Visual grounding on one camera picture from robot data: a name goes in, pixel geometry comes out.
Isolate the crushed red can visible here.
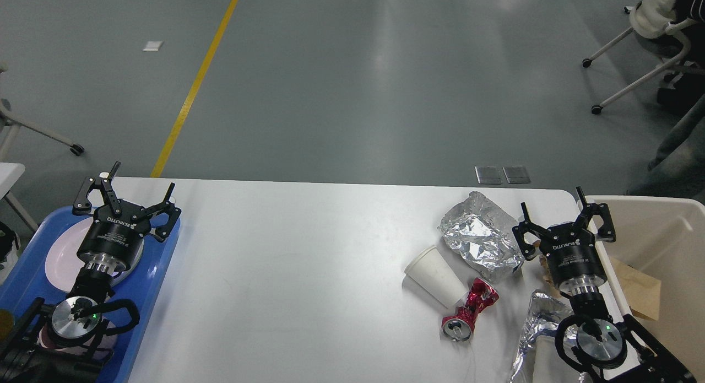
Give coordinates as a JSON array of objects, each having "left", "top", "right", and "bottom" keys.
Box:
[{"left": 441, "top": 278, "right": 500, "bottom": 341}]

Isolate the beige plastic bin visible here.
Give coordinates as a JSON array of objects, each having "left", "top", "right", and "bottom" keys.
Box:
[{"left": 587, "top": 195, "right": 704, "bottom": 382}]

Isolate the foil large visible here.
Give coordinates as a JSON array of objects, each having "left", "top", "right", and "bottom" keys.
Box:
[{"left": 437, "top": 191, "right": 524, "bottom": 283}]

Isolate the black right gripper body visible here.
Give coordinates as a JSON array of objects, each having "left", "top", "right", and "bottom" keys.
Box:
[{"left": 539, "top": 222, "right": 607, "bottom": 291}]

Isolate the floor outlet plate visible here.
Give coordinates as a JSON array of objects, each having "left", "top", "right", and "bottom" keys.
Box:
[
  {"left": 474, "top": 165, "right": 503, "bottom": 185},
  {"left": 502, "top": 165, "right": 532, "bottom": 185}
]

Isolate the dark green mug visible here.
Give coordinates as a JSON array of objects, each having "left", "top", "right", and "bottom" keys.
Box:
[{"left": 0, "top": 309, "right": 15, "bottom": 343}]

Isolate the pink mug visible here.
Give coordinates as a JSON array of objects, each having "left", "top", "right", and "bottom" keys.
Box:
[{"left": 39, "top": 315, "right": 117, "bottom": 361}]

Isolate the floor outlet plate left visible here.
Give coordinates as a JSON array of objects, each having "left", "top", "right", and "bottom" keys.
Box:
[{"left": 474, "top": 165, "right": 503, "bottom": 185}]

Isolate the floor outlet plate right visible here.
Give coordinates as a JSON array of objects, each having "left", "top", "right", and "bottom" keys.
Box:
[{"left": 502, "top": 165, "right": 532, "bottom": 185}]

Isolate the pink plate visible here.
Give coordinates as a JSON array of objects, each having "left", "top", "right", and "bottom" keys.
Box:
[{"left": 45, "top": 218, "right": 110, "bottom": 293}]

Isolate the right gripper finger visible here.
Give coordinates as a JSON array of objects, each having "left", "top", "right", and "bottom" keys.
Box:
[
  {"left": 512, "top": 202, "right": 547, "bottom": 261},
  {"left": 575, "top": 186, "right": 617, "bottom": 244}
]

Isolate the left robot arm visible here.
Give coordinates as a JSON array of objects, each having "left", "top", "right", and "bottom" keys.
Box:
[{"left": 2, "top": 162, "right": 181, "bottom": 382}]

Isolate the green plate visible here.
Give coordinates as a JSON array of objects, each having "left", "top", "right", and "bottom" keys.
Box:
[{"left": 106, "top": 237, "right": 144, "bottom": 287}]

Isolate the brown paper ball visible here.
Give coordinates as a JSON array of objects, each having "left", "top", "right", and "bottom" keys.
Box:
[{"left": 532, "top": 240, "right": 561, "bottom": 298}]

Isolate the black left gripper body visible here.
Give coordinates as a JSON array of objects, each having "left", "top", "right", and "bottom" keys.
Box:
[{"left": 77, "top": 204, "right": 149, "bottom": 263}]

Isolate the brown paper bag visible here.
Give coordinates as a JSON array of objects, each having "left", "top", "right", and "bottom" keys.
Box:
[{"left": 609, "top": 257, "right": 661, "bottom": 322}]

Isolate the white side table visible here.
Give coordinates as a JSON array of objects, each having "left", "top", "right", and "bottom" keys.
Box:
[{"left": 1, "top": 162, "right": 39, "bottom": 233}]

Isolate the office chair right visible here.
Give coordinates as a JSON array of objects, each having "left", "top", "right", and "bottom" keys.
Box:
[{"left": 582, "top": 0, "right": 703, "bottom": 115}]

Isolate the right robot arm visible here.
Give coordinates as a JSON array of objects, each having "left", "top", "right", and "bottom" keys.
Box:
[{"left": 513, "top": 187, "right": 696, "bottom": 382}]

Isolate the blue plastic tray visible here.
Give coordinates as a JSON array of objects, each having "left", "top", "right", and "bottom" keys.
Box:
[{"left": 1, "top": 206, "right": 181, "bottom": 382}]

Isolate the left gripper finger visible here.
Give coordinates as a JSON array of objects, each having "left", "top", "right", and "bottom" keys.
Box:
[
  {"left": 131, "top": 182, "right": 182, "bottom": 244},
  {"left": 72, "top": 162, "right": 124, "bottom": 217}
]

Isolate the foil small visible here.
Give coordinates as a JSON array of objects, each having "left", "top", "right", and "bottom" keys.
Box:
[{"left": 507, "top": 290, "right": 591, "bottom": 382}]

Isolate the person in jeans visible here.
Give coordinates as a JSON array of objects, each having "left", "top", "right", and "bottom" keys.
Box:
[{"left": 625, "top": 74, "right": 704, "bottom": 204}]

